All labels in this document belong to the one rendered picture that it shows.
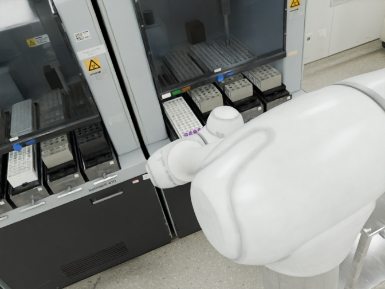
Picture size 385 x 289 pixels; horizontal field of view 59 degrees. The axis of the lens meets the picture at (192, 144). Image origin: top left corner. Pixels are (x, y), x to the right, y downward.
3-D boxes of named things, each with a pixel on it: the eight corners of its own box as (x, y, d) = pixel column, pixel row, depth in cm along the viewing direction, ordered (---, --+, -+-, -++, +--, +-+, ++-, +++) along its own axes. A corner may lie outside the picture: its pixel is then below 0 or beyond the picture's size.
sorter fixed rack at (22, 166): (16, 147, 161) (10, 137, 157) (37, 140, 163) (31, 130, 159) (14, 190, 139) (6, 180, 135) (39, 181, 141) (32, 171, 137)
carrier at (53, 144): (72, 147, 152) (67, 136, 148) (73, 149, 150) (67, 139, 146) (46, 156, 150) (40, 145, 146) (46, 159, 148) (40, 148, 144)
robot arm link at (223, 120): (234, 136, 104) (196, 155, 100) (230, 94, 93) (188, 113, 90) (255, 156, 96) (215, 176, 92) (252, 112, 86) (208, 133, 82)
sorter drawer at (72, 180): (47, 112, 193) (40, 99, 187) (71, 104, 196) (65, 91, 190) (54, 202, 140) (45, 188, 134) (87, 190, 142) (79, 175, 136)
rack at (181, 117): (164, 113, 163) (161, 102, 159) (184, 106, 165) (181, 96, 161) (185, 149, 141) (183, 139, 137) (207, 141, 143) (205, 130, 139)
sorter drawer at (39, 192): (20, 121, 191) (12, 108, 185) (45, 113, 193) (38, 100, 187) (17, 216, 137) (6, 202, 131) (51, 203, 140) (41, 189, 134)
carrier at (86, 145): (107, 144, 149) (103, 133, 145) (108, 146, 148) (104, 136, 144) (82, 153, 147) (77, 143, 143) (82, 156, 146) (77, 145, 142)
